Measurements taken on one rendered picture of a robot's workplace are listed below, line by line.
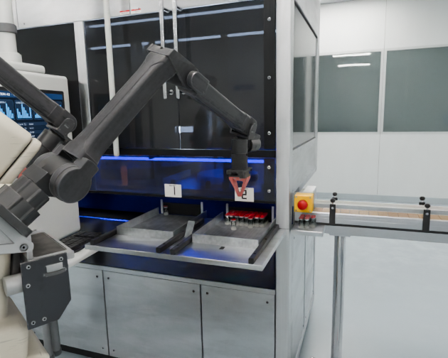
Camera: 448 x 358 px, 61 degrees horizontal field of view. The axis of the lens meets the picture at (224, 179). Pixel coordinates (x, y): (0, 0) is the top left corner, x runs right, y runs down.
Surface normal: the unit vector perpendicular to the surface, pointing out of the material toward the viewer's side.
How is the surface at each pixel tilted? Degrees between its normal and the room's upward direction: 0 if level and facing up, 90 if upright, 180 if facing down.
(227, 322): 90
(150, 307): 90
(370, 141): 90
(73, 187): 107
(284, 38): 90
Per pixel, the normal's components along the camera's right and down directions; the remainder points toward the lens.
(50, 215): 0.96, 0.03
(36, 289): 0.65, 0.11
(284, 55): -0.34, 0.17
